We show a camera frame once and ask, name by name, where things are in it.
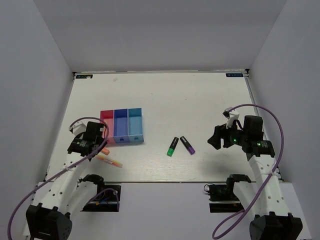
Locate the left blue corner label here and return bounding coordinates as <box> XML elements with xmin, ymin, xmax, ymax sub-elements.
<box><xmin>75</xmin><ymin>74</ymin><xmax>93</xmax><ymax>79</ymax></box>

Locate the pink container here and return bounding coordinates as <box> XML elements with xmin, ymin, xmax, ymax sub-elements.
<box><xmin>100</xmin><ymin>110</ymin><xmax>116</xmax><ymax>145</ymax></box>

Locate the dark blue container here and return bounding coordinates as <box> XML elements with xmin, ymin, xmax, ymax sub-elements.
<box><xmin>113</xmin><ymin>108</ymin><xmax>129</xmax><ymax>144</ymax></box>

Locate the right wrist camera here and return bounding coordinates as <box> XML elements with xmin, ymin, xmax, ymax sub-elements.
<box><xmin>222</xmin><ymin>107</ymin><xmax>240</xmax><ymax>129</ymax></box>

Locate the orange capped highlighter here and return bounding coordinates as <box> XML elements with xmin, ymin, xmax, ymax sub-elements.
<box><xmin>104</xmin><ymin>118</ymin><xmax>113</xmax><ymax>132</ymax></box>
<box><xmin>100</xmin><ymin>148</ymin><xmax>110</xmax><ymax>155</ymax></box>

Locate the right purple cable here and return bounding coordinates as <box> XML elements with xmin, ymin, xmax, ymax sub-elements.
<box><xmin>211</xmin><ymin>104</ymin><xmax>285</xmax><ymax>240</ymax></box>

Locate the blue corner label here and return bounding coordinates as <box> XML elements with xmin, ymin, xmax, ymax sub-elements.
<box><xmin>75</xmin><ymin>74</ymin><xmax>93</xmax><ymax>79</ymax></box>
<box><xmin>225</xmin><ymin>72</ymin><xmax>244</xmax><ymax>78</ymax></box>

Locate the right blue corner label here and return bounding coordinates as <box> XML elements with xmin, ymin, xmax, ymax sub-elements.
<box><xmin>225</xmin><ymin>72</ymin><xmax>244</xmax><ymax>78</ymax></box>

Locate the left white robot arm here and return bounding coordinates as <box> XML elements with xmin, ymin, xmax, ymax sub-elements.
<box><xmin>26</xmin><ymin>121</ymin><xmax>109</xmax><ymax>240</ymax></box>

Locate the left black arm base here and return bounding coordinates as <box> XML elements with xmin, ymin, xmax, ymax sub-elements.
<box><xmin>82</xmin><ymin>184</ymin><xmax>122</xmax><ymax>213</ymax></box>

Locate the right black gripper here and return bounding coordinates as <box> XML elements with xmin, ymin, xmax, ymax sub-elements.
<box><xmin>207</xmin><ymin>118</ymin><xmax>248</xmax><ymax>150</ymax></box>

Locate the yellow pink highlighter pen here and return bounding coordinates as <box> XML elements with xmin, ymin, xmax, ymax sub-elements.
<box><xmin>96</xmin><ymin>155</ymin><xmax>123</xmax><ymax>168</ymax></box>

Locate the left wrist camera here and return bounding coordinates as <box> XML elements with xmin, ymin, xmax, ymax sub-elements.
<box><xmin>68</xmin><ymin>120</ymin><xmax>87</xmax><ymax>136</ymax></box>

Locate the light blue container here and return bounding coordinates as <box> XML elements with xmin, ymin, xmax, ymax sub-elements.
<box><xmin>128</xmin><ymin>108</ymin><xmax>144</xmax><ymax>143</ymax></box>

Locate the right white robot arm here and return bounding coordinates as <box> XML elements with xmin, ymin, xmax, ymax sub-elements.
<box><xmin>206</xmin><ymin>115</ymin><xmax>303</xmax><ymax>240</ymax></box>

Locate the purple capped black highlighter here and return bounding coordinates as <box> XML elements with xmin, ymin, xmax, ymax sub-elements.
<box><xmin>180</xmin><ymin>136</ymin><xmax>196</xmax><ymax>155</ymax></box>

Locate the green capped black highlighter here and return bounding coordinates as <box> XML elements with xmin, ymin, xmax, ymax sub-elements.
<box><xmin>166</xmin><ymin>137</ymin><xmax>179</xmax><ymax>157</ymax></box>

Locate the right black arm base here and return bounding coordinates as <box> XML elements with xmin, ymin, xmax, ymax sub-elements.
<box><xmin>203</xmin><ymin>183</ymin><xmax>244</xmax><ymax>213</ymax></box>

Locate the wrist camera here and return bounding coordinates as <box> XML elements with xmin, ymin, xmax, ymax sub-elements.
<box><xmin>222</xmin><ymin>107</ymin><xmax>240</xmax><ymax>129</ymax></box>
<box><xmin>68</xmin><ymin>120</ymin><xmax>87</xmax><ymax>136</ymax></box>

